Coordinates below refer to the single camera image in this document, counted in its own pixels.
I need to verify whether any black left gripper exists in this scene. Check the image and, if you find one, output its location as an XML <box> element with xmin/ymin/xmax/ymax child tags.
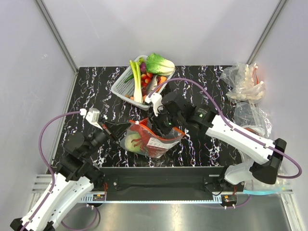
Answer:
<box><xmin>82</xmin><ymin>116</ymin><xmax>131</xmax><ymax>158</ymax></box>

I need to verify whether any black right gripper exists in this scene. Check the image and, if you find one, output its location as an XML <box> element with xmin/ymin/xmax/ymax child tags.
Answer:
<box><xmin>148</xmin><ymin>105</ymin><xmax>184</xmax><ymax>138</ymax></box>

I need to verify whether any round green cabbage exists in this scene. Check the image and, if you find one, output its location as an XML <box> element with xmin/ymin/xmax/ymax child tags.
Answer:
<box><xmin>124</xmin><ymin>133</ymin><xmax>141</xmax><ymax>153</ymax></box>

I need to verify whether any clear zip bag orange zipper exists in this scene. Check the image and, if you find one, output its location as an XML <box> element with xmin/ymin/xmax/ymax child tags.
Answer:
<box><xmin>120</xmin><ymin>118</ymin><xmax>185</xmax><ymax>158</ymax></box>

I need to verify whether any red toy lobster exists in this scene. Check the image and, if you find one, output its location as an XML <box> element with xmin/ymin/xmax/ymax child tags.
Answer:
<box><xmin>129</xmin><ymin>124</ymin><xmax>168</xmax><ymax>158</ymax></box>

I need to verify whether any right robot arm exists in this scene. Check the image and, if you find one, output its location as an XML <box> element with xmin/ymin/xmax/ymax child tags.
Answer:
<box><xmin>145</xmin><ymin>92</ymin><xmax>286</xmax><ymax>191</ymax></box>

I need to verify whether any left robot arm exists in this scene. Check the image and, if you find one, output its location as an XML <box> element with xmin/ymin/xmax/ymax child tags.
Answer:
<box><xmin>10</xmin><ymin>121</ymin><xmax>130</xmax><ymax>231</ymax></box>

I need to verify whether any teal zip bag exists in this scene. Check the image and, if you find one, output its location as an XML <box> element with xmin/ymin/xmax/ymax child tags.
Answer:
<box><xmin>243</xmin><ymin>188</ymin><xmax>286</xmax><ymax>196</ymax></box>

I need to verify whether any grey toy fish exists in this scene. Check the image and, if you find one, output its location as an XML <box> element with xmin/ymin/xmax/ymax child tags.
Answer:
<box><xmin>147</xmin><ymin>75</ymin><xmax>160</xmax><ymax>95</ymax></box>

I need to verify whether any orange carrot piece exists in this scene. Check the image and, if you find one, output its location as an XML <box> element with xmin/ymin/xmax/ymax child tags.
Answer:
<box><xmin>158</xmin><ymin>76</ymin><xmax>167</xmax><ymax>85</ymax></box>

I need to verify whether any white plastic basket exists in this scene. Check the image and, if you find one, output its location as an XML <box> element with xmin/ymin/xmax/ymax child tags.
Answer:
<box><xmin>111</xmin><ymin>53</ymin><xmax>175</xmax><ymax>110</ymax></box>

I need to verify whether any red lychee cluster toy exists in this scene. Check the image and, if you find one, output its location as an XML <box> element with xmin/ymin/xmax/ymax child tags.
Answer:
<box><xmin>141</xmin><ymin>72</ymin><xmax>153</xmax><ymax>88</ymax></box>

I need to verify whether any green chili pepper toy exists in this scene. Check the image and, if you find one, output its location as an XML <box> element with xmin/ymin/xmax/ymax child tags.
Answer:
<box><xmin>124</xmin><ymin>74</ymin><xmax>134</xmax><ymax>83</ymax></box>

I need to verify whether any purple onion toy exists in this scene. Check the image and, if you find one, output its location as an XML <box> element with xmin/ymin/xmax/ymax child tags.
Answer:
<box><xmin>140</xmin><ymin>62</ymin><xmax>146</xmax><ymax>73</ymax></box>

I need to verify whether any napa cabbage toy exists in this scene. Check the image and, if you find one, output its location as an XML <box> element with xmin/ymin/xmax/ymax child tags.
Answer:
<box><xmin>146</xmin><ymin>53</ymin><xmax>175</xmax><ymax>76</ymax></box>

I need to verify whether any green leek toy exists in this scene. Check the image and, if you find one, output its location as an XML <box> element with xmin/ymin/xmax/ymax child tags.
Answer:
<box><xmin>129</xmin><ymin>60</ymin><xmax>143</xmax><ymax>103</ymax></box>

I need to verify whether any pile of clear bags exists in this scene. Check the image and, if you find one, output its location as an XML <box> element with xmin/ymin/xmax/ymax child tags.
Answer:
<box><xmin>219</xmin><ymin>62</ymin><xmax>277</xmax><ymax>174</ymax></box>

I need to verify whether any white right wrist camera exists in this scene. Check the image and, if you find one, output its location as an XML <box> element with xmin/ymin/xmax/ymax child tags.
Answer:
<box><xmin>145</xmin><ymin>93</ymin><xmax>162</xmax><ymax>116</ymax></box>

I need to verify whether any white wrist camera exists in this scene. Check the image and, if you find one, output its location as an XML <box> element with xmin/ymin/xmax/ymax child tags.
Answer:
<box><xmin>85</xmin><ymin>108</ymin><xmax>102</xmax><ymax>129</ymax></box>
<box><xmin>145</xmin><ymin>93</ymin><xmax>162</xmax><ymax>116</ymax></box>

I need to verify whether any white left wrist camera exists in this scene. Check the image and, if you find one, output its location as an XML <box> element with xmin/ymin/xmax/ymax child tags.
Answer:
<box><xmin>85</xmin><ymin>108</ymin><xmax>102</xmax><ymax>129</ymax></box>

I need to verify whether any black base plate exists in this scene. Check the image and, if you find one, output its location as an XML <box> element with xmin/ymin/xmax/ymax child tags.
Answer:
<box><xmin>94</xmin><ymin>167</ymin><xmax>243</xmax><ymax>192</ymax></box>

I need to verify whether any white slotted cable duct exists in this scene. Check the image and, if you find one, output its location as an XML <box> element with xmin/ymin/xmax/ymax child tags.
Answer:
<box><xmin>78</xmin><ymin>193</ymin><xmax>222</xmax><ymax>204</ymax></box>

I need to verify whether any purple floor cable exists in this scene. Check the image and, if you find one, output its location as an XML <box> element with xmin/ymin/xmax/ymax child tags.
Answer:
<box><xmin>60</xmin><ymin>206</ymin><xmax>101</xmax><ymax>229</ymax></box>

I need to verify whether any aluminium frame post left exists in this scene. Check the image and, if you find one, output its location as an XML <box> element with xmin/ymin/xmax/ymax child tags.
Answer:
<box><xmin>35</xmin><ymin>0</ymin><xmax>79</xmax><ymax>76</ymax></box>

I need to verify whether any aluminium frame post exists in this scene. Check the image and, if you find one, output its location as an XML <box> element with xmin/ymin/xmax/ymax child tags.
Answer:
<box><xmin>35</xmin><ymin>0</ymin><xmax>79</xmax><ymax>76</ymax></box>
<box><xmin>246</xmin><ymin>0</ymin><xmax>288</xmax><ymax>64</ymax></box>

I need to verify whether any aluminium frame post right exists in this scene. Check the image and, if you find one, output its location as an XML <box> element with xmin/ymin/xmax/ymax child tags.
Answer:
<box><xmin>246</xmin><ymin>0</ymin><xmax>288</xmax><ymax>64</ymax></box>

